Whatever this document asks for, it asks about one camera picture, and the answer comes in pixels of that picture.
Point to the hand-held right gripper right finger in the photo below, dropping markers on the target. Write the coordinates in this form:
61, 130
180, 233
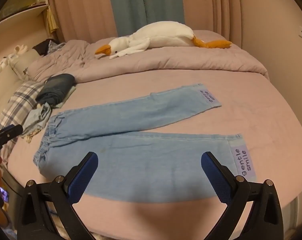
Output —
215, 180

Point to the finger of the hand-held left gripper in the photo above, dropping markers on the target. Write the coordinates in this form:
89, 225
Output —
10, 132

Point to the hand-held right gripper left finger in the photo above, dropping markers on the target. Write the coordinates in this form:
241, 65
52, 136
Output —
82, 177

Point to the light blue denim pants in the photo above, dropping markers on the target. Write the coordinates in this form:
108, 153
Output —
141, 165

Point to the crumpled light blue cloth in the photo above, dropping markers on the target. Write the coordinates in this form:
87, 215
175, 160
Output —
38, 120

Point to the plaid pillow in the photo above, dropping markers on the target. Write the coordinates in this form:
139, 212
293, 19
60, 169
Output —
18, 100

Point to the dark folded jeans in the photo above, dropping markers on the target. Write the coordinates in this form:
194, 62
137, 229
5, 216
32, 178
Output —
57, 85

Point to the small white plush toy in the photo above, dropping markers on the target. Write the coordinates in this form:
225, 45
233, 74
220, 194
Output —
6, 60

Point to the light green folded cloth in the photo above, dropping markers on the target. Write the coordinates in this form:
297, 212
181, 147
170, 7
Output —
71, 91

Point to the grey-green pillow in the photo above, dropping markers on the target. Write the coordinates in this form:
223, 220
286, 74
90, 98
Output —
26, 60

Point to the dark garment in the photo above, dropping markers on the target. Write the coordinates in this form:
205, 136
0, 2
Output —
42, 47

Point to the blue checked shirt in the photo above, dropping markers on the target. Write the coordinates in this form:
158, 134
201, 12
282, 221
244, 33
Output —
56, 47

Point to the yellow hanging cloth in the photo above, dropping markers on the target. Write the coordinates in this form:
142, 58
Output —
52, 20

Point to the pink duvet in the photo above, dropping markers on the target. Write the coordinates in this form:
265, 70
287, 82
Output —
165, 60

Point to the pink curtain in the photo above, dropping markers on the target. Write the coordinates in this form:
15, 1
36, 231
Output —
83, 7
215, 5

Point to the white goose plush toy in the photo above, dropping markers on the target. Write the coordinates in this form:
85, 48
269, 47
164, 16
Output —
161, 35

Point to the teal curtain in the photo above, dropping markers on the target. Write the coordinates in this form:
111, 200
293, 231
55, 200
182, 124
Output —
146, 2

